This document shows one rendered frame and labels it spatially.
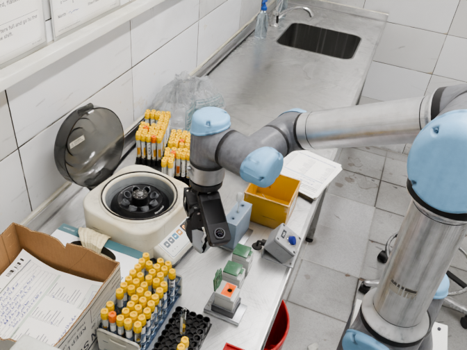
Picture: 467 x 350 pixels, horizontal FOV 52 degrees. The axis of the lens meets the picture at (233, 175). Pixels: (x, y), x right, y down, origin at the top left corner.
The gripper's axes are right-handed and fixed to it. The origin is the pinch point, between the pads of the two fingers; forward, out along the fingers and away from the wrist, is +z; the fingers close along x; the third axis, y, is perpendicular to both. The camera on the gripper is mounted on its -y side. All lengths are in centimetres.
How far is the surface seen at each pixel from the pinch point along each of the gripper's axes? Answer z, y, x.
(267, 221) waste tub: 10.1, 16.8, -23.8
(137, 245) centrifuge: 5.4, 10.1, 13.7
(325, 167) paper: 11, 39, -53
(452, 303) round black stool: 90, 26, -132
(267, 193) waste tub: 10.5, 29.1, -28.7
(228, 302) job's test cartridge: 6.6, -10.5, -3.6
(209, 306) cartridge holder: 11.3, -7.3, -0.4
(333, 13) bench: 10, 189, -133
